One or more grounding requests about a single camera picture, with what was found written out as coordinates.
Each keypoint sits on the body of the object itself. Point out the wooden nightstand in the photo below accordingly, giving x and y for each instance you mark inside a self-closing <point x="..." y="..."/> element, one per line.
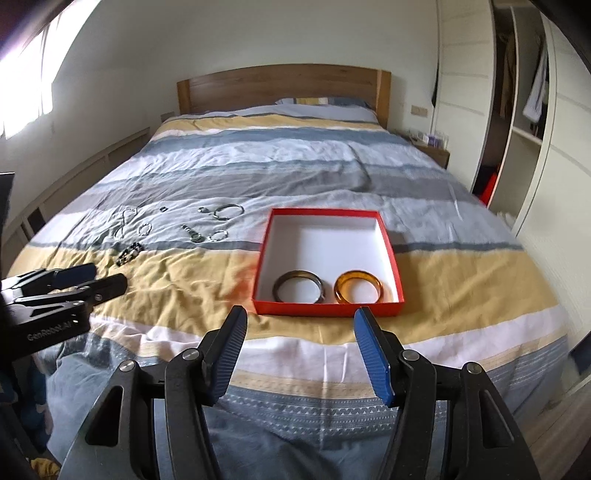
<point x="436" y="154"/>

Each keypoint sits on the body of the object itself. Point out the light hanging garment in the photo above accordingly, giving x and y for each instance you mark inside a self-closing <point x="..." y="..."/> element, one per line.
<point x="535" y="94"/>

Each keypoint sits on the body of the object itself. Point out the red cardboard box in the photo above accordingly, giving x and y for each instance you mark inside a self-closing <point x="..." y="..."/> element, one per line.
<point x="323" y="240"/>

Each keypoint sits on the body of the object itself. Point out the silver bangle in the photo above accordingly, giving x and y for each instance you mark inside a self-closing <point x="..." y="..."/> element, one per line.
<point x="229" y="206"/>

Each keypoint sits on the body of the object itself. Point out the red item in wardrobe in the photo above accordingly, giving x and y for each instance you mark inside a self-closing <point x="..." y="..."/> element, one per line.
<point x="488" y="187"/>

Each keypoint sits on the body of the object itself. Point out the small items on nightstand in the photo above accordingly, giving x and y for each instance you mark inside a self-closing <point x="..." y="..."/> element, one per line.
<point x="427" y="137"/>

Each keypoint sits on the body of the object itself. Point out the beige wall switch plate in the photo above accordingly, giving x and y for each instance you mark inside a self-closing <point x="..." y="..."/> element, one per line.
<point x="419" y="110"/>
<point x="167" y="115"/>

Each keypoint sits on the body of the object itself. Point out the brown hanging coat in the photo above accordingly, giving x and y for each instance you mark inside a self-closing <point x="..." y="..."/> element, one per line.
<point x="509" y="78"/>

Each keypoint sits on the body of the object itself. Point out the white wardrobe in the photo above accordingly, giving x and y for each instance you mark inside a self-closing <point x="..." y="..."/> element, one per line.
<point x="461" y="92"/>

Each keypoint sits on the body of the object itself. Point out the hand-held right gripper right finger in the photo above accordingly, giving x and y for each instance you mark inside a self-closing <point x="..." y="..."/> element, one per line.
<point x="374" y="357"/>

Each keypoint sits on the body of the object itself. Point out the amber bangle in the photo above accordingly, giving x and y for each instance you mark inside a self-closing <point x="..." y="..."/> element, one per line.
<point x="358" y="286"/>

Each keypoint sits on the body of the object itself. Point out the striped pillow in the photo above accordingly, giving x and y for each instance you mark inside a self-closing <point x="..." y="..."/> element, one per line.
<point x="323" y="101"/>

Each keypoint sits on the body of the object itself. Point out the blue printed cloth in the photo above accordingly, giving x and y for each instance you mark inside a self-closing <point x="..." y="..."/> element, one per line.
<point x="32" y="397"/>

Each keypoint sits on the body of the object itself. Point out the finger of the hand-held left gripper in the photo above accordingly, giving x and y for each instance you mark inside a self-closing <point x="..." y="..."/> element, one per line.
<point x="69" y="274"/>
<point x="108" y="285"/>

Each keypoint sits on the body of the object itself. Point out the wooden headboard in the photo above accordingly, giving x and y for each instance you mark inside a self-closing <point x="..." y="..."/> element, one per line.
<point x="277" y="85"/>

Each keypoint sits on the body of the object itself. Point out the striped duvet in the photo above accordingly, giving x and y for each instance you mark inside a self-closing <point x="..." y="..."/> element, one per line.
<point x="277" y="161"/>

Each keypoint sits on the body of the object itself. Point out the dark grey bangle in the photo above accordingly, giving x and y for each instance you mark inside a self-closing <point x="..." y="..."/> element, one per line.
<point x="300" y="287"/>

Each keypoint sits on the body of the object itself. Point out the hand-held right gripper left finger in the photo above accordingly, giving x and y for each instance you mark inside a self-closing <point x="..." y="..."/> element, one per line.
<point x="225" y="362"/>

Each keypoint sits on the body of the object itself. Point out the white low wall cabinet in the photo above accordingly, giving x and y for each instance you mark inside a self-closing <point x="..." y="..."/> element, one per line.
<point x="92" y="170"/>

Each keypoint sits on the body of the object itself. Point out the bright window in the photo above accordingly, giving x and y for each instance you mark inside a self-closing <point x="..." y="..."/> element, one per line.
<point x="41" y="64"/>

